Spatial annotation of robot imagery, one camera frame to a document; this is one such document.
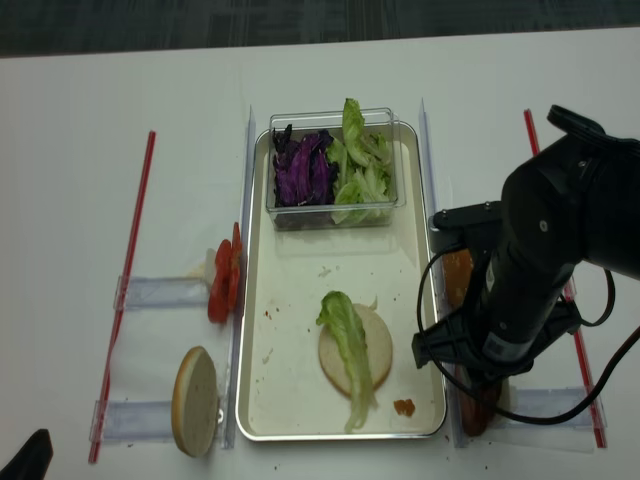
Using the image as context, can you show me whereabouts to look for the purple cabbage leaves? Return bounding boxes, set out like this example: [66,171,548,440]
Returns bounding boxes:
[271,124,339,208]

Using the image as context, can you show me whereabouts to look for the left clear long divider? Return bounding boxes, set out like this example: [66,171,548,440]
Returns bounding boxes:
[221,104,258,449]

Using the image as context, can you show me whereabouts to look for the lower left clear crossbar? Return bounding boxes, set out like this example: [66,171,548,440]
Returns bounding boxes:
[89,400,173,443]

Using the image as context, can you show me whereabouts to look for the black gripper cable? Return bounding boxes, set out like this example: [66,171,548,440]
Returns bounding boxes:
[415,244,640,426]

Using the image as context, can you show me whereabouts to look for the orange food scrap on tray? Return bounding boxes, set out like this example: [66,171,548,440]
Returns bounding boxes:
[393,399,416,418]

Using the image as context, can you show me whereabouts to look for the tomato slices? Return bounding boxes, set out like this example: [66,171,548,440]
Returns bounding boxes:
[207,222,243,324]

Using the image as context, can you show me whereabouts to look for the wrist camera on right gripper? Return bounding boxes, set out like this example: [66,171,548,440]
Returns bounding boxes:
[428,201,502,259]

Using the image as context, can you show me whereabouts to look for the right clear long divider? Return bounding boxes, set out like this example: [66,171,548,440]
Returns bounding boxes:
[419,99,468,449]

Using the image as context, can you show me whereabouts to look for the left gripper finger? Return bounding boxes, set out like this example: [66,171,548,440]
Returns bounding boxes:
[1,429,53,480]

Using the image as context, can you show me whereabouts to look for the upright bun half left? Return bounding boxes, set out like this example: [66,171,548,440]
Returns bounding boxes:
[171,346,218,458]

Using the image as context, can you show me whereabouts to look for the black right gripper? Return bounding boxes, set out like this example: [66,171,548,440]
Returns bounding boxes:
[412,244,575,390]

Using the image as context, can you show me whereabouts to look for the white block behind tomato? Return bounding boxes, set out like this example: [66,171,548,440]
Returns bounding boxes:
[202,248,217,287]

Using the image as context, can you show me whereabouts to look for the clear crossbar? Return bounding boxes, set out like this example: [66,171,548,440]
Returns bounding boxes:
[89,400,173,443]
[507,386,607,428]
[113,276,209,311]

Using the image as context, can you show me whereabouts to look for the sesame bun tops right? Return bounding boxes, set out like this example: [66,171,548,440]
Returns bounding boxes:
[442,249,473,310]

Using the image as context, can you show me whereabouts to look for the bottom bun slice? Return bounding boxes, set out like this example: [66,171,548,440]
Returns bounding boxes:
[318,303,393,397]

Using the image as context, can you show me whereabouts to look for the lower right clear crossbar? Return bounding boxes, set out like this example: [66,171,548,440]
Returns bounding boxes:
[507,386,607,428]

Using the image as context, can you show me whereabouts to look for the green lettuce pile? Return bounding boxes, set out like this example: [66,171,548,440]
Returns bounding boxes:
[328,98,397,227]

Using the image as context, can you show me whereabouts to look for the upper left clear crossbar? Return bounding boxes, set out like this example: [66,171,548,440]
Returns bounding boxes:
[113,276,209,311]

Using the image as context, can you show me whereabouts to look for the clear long divider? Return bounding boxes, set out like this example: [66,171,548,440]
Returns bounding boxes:
[419,99,468,449]
[221,104,258,449]

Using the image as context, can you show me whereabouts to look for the clear plastic salad box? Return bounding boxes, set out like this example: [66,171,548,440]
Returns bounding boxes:
[265,98,405,230]

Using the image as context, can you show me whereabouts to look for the left red rail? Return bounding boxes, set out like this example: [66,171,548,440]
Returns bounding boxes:
[88,130,156,465]

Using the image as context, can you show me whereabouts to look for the cream metal tray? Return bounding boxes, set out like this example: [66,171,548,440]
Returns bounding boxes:
[236,123,447,442]

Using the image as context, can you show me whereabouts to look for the red rail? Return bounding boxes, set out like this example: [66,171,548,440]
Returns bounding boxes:
[88,130,156,465]
[522,108,608,448]

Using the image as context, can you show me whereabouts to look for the lettuce leaf on bun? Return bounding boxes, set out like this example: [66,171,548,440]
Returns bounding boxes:
[315,291,377,434]

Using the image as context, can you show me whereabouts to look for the right red rail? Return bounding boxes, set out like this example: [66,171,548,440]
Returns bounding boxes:
[522,108,608,448]

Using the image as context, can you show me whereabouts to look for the remaining meat patty slices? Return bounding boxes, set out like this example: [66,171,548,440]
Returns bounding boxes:
[459,384,502,437]

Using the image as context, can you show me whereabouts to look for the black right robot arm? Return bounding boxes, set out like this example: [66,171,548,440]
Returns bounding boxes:
[412,106,639,387]

